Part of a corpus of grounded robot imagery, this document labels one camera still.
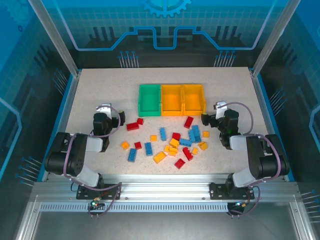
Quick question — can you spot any orange-yellow plastic bin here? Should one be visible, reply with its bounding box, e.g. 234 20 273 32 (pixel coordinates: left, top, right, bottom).
183 84 208 117

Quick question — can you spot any green plastic bin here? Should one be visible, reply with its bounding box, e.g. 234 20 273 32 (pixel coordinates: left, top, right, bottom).
138 84 162 118

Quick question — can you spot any yellow plastic bin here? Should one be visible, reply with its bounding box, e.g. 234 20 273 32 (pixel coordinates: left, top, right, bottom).
160 84 185 117

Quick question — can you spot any long yellow lego brick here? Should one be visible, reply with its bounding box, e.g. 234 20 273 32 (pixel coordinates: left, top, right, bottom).
153 151 168 165

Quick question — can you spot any small electronics board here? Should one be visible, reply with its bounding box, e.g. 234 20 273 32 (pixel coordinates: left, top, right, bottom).
89 198 105 211
229 201 248 211

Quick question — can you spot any grey metal sheet panel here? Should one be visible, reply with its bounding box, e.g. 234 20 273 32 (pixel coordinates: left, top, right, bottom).
32 212 301 240

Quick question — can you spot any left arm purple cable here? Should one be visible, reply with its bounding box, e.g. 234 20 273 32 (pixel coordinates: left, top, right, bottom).
63 105 123 219

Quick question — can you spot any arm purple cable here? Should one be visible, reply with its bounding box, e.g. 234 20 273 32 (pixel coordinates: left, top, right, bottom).
63 105 123 219
216 101 283 217

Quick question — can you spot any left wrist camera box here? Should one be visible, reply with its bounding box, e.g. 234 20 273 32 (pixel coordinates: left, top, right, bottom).
96 102 113 117

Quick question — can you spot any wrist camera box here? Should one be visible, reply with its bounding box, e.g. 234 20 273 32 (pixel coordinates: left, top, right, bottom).
215 101 229 120
96 102 113 117

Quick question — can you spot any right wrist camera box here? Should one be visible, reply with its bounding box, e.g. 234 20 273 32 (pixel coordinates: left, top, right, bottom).
215 101 229 120

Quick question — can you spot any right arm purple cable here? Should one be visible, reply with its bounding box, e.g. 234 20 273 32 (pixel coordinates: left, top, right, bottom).
216 101 283 217

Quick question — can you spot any blue-edged aluminium side rail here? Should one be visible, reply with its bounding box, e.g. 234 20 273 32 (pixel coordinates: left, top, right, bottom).
37 71 82 182
249 69 297 183

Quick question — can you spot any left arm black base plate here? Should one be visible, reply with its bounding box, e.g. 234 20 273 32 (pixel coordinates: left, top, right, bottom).
76 183 123 201

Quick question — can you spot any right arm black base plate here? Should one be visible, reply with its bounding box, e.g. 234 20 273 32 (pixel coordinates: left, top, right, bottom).
209 182 256 201

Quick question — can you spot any aluminium frame rail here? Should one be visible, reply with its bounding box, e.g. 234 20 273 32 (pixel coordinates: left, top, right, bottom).
32 174 300 204

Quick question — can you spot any slotted grey cable duct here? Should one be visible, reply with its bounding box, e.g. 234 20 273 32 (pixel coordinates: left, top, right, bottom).
39 202 230 213

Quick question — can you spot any aluminium frame post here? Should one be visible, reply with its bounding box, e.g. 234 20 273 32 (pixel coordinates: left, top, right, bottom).
251 0 303 77
28 0 82 77

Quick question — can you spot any aluminium frame bar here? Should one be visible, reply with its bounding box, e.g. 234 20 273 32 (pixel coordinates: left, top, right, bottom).
14 194 41 240
289 199 315 240

